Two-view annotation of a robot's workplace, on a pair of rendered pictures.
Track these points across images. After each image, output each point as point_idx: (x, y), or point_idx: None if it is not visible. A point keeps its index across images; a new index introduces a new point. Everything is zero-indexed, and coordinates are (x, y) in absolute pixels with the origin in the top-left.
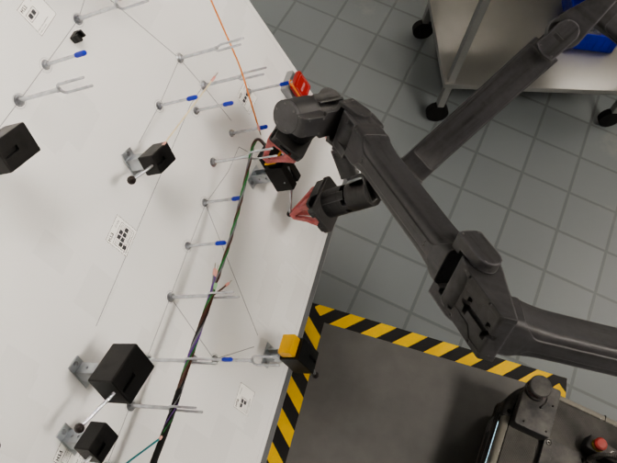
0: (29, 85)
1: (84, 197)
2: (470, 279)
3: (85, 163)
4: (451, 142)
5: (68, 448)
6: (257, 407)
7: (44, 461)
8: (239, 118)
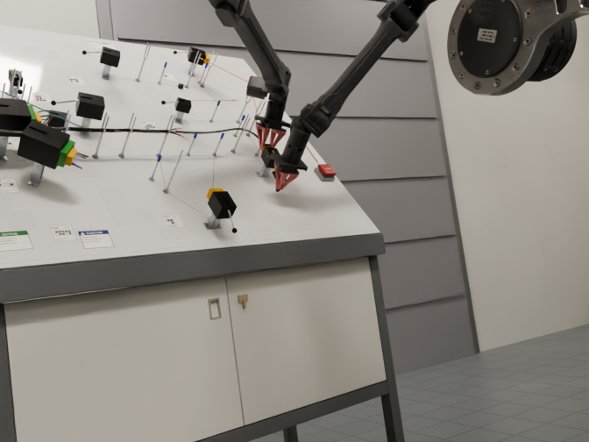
0: (146, 81)
1: (141, 108)
2: None
3: (152, 104)
4: (339, 80)
5: None
6: (181, 233)
7: None
8: None
